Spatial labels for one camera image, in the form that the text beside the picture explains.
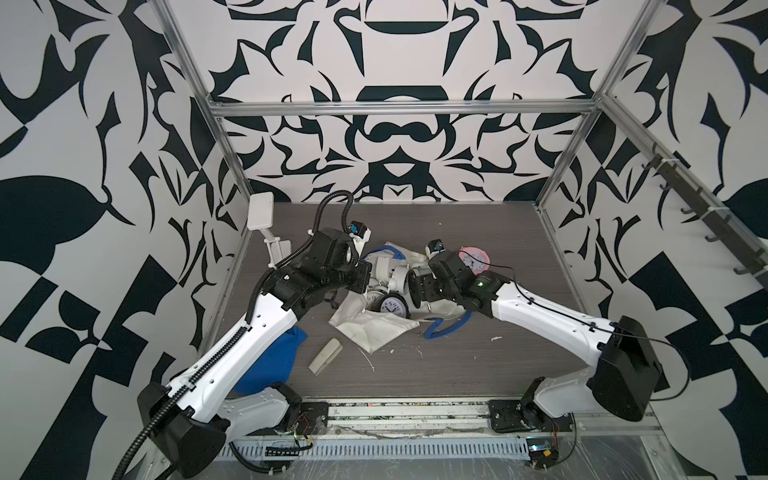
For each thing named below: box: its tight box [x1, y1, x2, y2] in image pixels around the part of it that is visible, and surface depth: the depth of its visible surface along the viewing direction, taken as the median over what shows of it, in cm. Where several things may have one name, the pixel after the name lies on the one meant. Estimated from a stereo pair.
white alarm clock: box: [388, 265, 417, 295], surface depth 91 cm
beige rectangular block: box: [308, 338, 343, 377], surface depth 83 cm
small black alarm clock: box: [379, 294, 411, 319], surface depth 87 cm
